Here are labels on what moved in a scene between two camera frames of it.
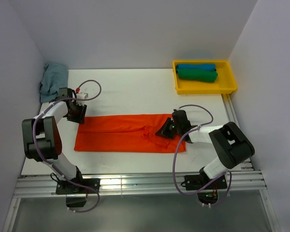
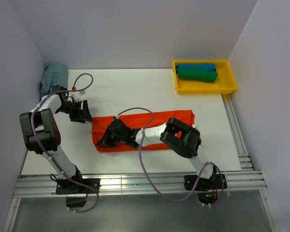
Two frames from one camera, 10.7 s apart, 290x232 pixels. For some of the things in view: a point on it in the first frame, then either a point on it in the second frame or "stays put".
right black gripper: (164, 130) → (106, 140)
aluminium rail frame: (247, 183) stays put
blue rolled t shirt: (211, 66) stays put
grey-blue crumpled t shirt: (55, 77) stays put
